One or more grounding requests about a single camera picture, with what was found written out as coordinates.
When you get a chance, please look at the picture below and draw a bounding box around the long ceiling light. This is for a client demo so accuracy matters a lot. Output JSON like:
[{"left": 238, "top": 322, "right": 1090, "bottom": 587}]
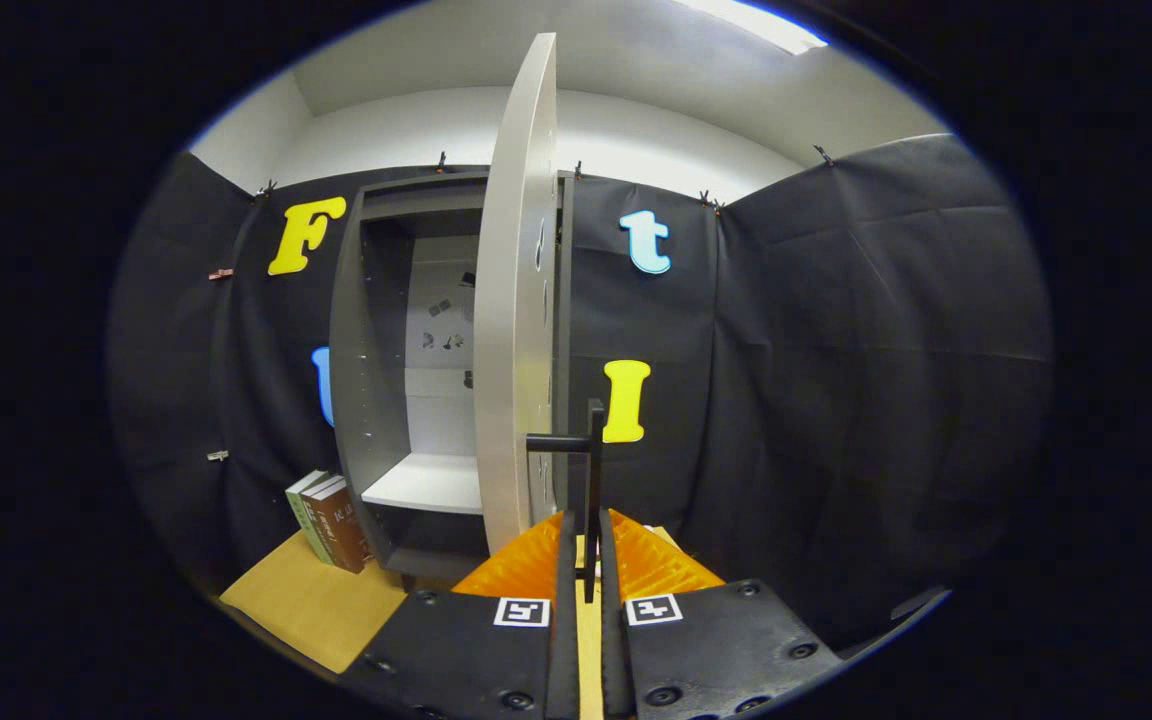
[{"left": 676, "top": 0, "right": 829, "bottom": 56}]

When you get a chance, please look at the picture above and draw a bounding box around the brown book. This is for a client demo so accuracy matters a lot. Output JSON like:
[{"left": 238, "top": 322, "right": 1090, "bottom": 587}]
[{"left": 301, "top": 478, "right": 374, "bottom": 573}]

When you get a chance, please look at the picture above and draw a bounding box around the white cabinet shelf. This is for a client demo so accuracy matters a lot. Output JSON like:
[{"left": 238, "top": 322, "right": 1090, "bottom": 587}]
[{"left": 361, "top": 452, "right": 485, "bottom": 516}]

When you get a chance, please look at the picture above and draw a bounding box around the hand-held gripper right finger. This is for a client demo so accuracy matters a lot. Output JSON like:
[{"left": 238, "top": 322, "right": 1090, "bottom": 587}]
[{"left": 596, "top": 508, "right": 842, "bottom": 720}]

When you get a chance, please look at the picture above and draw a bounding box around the beige cabinet door black handle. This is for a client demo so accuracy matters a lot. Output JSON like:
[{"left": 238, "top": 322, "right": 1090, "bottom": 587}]
[{"left": 474, "top": 33, "right": 607, "bottom": 603}]

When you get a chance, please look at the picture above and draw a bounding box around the dark grey cabinet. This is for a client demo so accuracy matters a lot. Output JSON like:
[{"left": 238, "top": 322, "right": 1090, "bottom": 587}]
[{"left": 329, "top": 168, "right": 577, "bottom": 581}]

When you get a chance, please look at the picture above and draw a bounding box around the black backdrop cloth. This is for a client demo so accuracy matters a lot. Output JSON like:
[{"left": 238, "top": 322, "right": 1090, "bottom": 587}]
[{"left": 106, "top": 135, "right": 1052, "bottom": 651}]

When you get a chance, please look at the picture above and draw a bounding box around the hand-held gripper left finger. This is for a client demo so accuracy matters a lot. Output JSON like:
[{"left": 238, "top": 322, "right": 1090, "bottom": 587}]
[{"left": 341, "top": 510, "right": 582, "bottom": 720}]

